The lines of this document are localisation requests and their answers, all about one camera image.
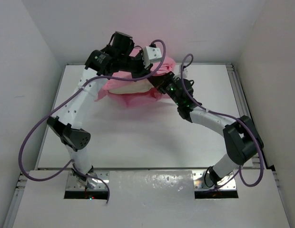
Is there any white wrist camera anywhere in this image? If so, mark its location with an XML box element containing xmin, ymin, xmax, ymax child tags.
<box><xmin>174</xmin><ymin>65</ymin><xmax>188</xmax><ymax>78</ymax></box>
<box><xmin>143</xmin><ymin>46</ymin><xmax>162</xmax><ymax>67</ymax></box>

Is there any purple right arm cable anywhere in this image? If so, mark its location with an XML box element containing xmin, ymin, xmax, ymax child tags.
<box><xmin>180</xmin><ymin>54</ymin><xmax>265</xmax><ymax>187</ymax></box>

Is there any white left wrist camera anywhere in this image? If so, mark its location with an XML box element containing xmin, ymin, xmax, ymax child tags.
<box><xmin>143</xmin><ymin>46</ymin><xmax>162</xmax><ymax>67</ymax></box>

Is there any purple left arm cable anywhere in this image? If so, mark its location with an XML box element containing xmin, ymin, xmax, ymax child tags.
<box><xmin>20</xmin><ymin>39</ymin><xmax>167</xmax><ymax>204</ymax></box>

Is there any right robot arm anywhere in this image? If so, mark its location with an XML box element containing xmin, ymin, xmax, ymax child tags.
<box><xmin>148</xmin><ymin>72</ymin><xmax>264</xmax><ymax>189</ymax></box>

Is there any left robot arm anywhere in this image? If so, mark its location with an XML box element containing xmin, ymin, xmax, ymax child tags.
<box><xmin>47</xmin><ymin>31</ymin><xmax>150</xmax><ymax>180</ymax></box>

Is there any metal base plate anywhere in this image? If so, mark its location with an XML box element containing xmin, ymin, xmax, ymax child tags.
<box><xmin>192</xmin><ymin>170</ymin><xmax>237</xmax><ymax>191</ymax></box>
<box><xmin>66</xmin><ymin>171</ymin><xmax>109</xmax><ymax>192</ymax></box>

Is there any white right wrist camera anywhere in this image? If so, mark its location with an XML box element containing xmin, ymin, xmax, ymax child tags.
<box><xmin>174</xmin><ymin>65</ymin><xmax>188</xmax><ymax>78</ymax></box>

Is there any aluminium frame rail left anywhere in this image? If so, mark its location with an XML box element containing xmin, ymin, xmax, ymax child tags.
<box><xmin>3</xmin><ymin>172</ymin><xmax>27</xmax><ymax>228</ymax></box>

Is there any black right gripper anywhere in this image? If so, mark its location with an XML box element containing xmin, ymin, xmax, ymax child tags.
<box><xmin>149</xmin><ymin>71</ymin><xmax>182</xmax><ymax>106</ymax></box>

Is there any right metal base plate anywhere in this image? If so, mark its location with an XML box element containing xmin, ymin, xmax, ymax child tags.
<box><xmin>192</xmin><ymin>170</ymin><xmax>237</xmax><ymax>191</ymax></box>

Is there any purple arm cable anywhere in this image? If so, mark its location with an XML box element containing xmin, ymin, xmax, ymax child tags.
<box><xmin>20</xmin><ymin>39</ymin><xmax>167</xmax><ymax>204</ymax></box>
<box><xmin>180</xmin><ymin>54</ymin><xmax>265</xmax><ymax>187</ymax></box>

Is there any pink pillowcase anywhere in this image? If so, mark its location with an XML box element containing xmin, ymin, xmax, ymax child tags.
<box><xmin>95</xmin><ymin>56</ymin><xmax>176</xmax><ymax>108</ymax></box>

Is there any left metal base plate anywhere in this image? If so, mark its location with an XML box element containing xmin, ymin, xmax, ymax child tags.
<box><xmin>66</xmin><ymin>171</ymin><xmax>109</xmax><ymax>192</ymax></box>

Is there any cream pillow with bear print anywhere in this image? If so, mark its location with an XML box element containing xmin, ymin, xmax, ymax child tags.
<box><xmin>108</xmin><ymin>79</ymin><xmax>153</xmax><ymax>95</ymax></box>

